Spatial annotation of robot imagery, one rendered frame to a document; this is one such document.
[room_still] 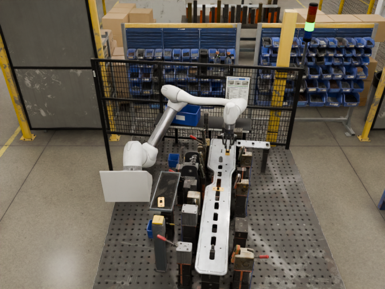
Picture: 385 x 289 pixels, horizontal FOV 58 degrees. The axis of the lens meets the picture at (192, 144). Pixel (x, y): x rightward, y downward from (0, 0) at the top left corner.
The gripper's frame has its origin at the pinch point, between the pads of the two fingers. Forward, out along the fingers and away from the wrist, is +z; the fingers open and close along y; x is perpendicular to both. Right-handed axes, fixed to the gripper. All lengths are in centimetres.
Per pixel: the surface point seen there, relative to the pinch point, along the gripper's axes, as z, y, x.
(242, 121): 1.0, -11.5, -47.8
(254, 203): 34.1, -24.8, 26.9
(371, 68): 40, -211, -298
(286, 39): -74, -42, -58
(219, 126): 1.1, 8.8, -36.0
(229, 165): 4.1, -2.2, 17.4
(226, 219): 4, -2, 76
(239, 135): 1.0, -9.2, -23.4
